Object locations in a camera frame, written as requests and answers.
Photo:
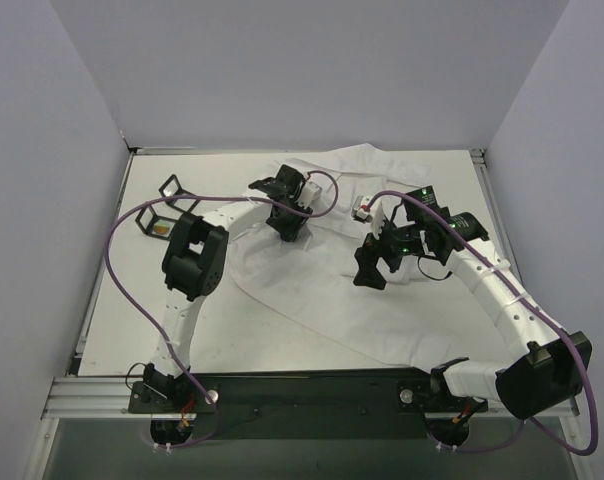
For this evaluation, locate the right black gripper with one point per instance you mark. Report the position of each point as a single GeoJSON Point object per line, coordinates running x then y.
{"type": "Point", "coordinates": [382, 251]}

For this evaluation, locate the black frame stand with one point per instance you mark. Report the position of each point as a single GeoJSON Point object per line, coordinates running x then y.
{"type": "Point", "coordinates": [147, 218]}
{"type": "Point", "coordinates": [173, 187]}

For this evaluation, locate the white garment shirt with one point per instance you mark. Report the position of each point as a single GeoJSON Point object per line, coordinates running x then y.
{"type": "Point", "coordinates": [423, 317]}

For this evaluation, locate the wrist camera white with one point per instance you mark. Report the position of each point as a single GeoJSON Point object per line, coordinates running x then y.
{"type": "Point", "coordinates": [309, 193]}
{"type": "Point", "coordinates": [367, 211]}

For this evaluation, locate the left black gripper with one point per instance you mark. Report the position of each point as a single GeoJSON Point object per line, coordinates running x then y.
{"type": "Point", "coordinates": [284, 216]}

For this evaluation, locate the aluminium front rail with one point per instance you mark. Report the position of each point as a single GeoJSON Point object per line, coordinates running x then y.
{"type": "Point", "coordinates": [87, 398]}

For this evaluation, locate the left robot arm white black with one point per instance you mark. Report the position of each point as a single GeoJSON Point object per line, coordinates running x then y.
{"type": "Point", "coordinates": [194, 263]}

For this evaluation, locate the black frame stand lower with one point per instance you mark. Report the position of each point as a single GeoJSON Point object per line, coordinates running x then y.
{"type": "Point", "coordinates": [147, 218]}

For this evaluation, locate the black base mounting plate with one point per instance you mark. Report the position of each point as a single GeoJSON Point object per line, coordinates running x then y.
{"type": "Point", "coordinates": [364, 404]}

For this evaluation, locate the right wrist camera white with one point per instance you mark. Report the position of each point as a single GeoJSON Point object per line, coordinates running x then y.
{"type": "Point", "coordinates": [367, 211]}

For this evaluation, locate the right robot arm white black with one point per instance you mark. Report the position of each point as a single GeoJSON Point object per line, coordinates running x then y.
{"type": "Point", "coordinates": [547, 361]}

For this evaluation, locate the black frame stand upper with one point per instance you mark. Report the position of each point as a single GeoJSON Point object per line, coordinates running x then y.
{"type": "Point", "coordinates": [173, 187]}

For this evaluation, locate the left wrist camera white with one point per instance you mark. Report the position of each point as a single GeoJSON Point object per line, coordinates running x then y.
{"type": "Point", "coordinates": [309, 193]}

